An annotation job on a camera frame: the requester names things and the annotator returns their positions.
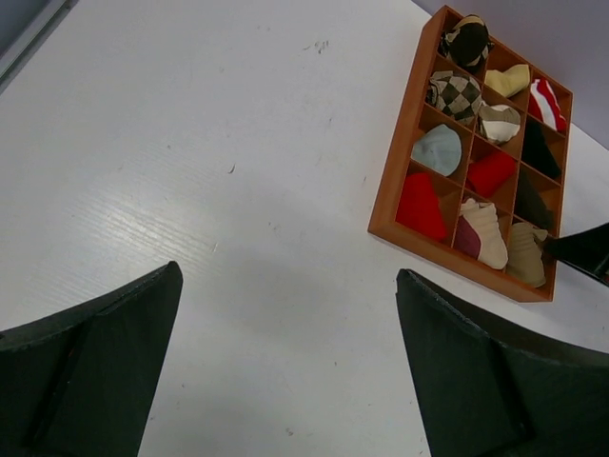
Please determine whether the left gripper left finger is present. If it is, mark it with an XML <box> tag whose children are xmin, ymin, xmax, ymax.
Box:
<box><xmin>1</xmin><ymin>261</ymin><xmax>183</xmax><ymax>456</ymax></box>

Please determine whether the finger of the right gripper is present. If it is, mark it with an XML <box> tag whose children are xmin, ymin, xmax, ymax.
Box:
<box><xmin>543</xmin><ymin>223</ymin><xmax>609</xmax><ymax>286</ymax></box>

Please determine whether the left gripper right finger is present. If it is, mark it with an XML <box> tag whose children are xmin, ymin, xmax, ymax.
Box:
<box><xmin>396</xmin><ymin>269</ymin><xmax>608</xmax><ymax>456</ymax></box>

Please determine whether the beige maroon striped sock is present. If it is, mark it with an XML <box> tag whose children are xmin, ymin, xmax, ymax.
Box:
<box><xmin>454</xmin><ymin>198</ymin><xmax>508</xmax><ymax>270</ymax></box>

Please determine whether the red sock with white pattern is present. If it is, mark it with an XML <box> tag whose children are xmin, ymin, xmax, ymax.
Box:
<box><xmin>396</xmin><ymin>172</ymin><xmax>447</xmax><ymax>242</ymax></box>

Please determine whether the dark brown black rolled sock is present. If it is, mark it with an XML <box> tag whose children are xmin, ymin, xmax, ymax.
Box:
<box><xmin>515</xmin><ymin>171</ymin><xmax>554</xmax><ymax>230</ymax></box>

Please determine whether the orange wooden compartment tray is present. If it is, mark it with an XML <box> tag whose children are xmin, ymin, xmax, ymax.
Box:
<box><xmin>368</xmin><ymin>6</ymin><xmax>572</xmax><ymax>303</ymax></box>

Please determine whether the red white striped rolled sock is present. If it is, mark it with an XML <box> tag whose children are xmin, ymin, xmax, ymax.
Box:
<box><xmin>528</xmin><ymin>78</ymin><xmax>567</xmax><ymax>133</ymax></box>

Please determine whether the beige brown striped rolled sock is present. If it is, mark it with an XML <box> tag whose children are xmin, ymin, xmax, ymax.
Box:
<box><xmin>477</xmin><ymin>102</ymin><xmax>521</xmax><ymax>145</ymax></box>

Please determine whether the light blue rolled sock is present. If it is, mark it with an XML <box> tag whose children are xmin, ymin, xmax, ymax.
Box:
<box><xmin>411</xmin><ymin>124</ymin><xmax>462</xmax><ymax>177</ymax></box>

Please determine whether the yellow rolled sock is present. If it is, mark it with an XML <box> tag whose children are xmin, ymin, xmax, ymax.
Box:
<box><xmin>484</xmin><ymin>64</ymin><xmax>531</xmax><ymax>98</ymax></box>

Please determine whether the checkered rolled sock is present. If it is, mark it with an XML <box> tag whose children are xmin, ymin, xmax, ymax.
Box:
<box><xmin>425</xmin><ymin>70</ymin><xmax>483</xmax><ymax>126</ymax></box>

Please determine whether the aluminium front rail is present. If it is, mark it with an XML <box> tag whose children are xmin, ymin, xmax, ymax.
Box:
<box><xmin>1</xmin><ymin>0</ymin><xmax>77</xmax><ymax>92</ymax></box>

